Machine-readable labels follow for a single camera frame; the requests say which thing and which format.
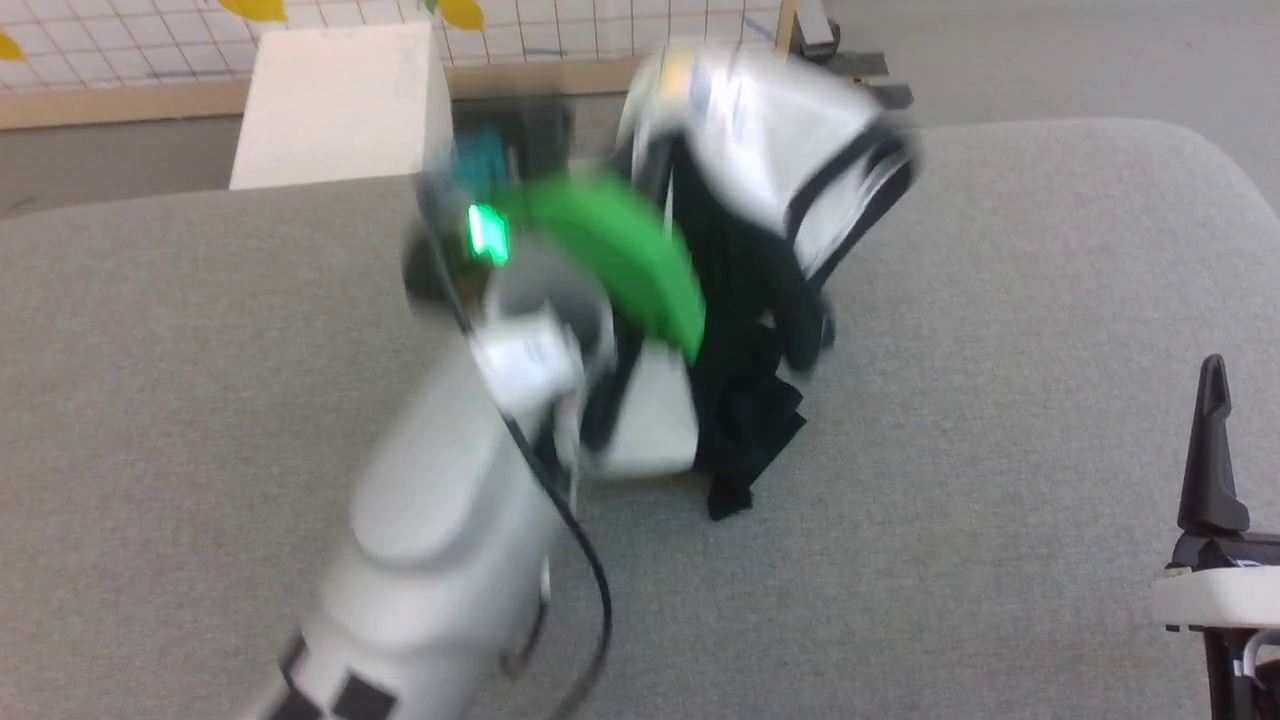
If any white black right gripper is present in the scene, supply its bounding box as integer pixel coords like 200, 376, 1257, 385
1150, 354, 1280, 720

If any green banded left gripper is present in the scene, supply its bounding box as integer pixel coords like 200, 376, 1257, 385
495, 175, 709, 366

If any white and black garment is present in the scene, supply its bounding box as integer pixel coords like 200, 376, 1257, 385
590, 40, 923, 523

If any grey fabric sofa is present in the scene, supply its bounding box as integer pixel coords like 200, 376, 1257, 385
0, 118, 1280, 720

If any white box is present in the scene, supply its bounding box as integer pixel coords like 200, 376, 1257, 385
228, 22, 456, 191

